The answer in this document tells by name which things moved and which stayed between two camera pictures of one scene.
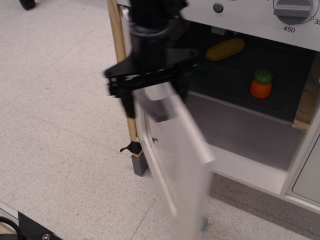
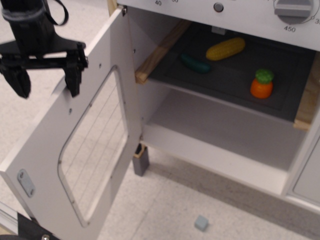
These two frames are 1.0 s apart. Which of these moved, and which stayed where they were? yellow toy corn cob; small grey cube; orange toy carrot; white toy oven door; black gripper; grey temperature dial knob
Moved: white toy oven door; black gripper
Stayed: grey temperature dial knob; small grey cube; orange toy carrot; yellow toy corn cob
